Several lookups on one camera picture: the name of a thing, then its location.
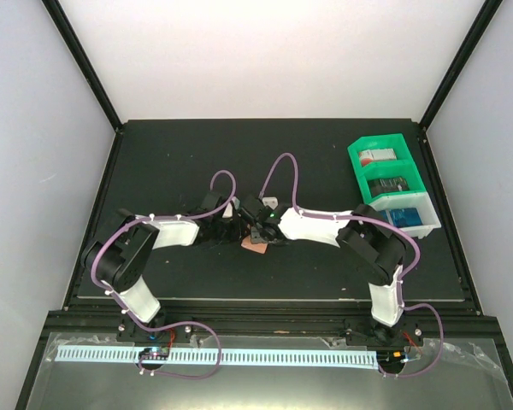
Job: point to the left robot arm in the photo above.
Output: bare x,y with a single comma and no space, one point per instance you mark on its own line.
118,254

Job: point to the black frame post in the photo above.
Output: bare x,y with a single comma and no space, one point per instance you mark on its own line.
77,51
470,41

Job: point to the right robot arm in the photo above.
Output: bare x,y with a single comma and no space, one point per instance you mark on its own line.
377,250

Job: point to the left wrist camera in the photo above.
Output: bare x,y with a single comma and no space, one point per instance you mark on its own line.
231,209

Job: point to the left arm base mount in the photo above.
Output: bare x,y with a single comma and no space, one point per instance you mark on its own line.
156,345

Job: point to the right black frame post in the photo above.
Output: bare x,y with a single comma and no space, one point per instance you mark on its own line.
470,41

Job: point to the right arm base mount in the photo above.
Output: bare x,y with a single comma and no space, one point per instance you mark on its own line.
373,333

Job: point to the left black frame post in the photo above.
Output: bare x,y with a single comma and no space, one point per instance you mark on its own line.
77,51

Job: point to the white slotted cable duct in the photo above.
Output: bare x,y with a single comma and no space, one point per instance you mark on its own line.
358,359

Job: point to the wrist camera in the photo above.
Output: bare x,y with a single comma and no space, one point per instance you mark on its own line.
231,209
270,201

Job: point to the black card stack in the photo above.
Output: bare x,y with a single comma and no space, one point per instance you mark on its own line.
382,186

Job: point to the blue card stack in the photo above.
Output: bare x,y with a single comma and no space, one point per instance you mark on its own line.
402,217

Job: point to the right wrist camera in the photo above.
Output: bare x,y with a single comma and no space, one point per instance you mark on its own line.
270,201

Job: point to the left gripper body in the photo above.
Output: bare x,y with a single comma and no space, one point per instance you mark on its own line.
225,235

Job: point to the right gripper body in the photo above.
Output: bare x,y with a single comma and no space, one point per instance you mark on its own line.
256,232

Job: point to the green and white card bin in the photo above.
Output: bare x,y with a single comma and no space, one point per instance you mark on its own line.
405,166

